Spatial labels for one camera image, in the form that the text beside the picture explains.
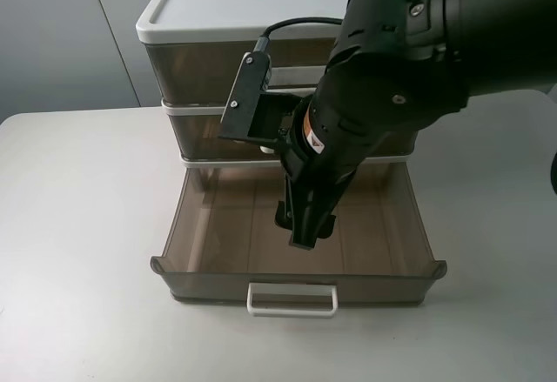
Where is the white drawer cabinet frame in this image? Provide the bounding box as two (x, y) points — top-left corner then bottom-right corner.
(135, 0), (419, 169)

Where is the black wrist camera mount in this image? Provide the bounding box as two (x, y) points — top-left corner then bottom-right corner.
(218, 37), (313, 151)

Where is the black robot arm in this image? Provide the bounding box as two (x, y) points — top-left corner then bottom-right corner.
(277, 0), (556, 250)

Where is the smoky drawer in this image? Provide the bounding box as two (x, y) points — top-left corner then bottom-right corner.
(169, 115), (418, 162)
(145, 38), (334, 106)
(151, 163), (447, 318)

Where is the black camera cable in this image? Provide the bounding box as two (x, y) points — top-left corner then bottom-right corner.
(262, 17), (342, 40)

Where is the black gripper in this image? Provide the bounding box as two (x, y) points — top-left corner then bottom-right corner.
(274, 96), (387, 250)

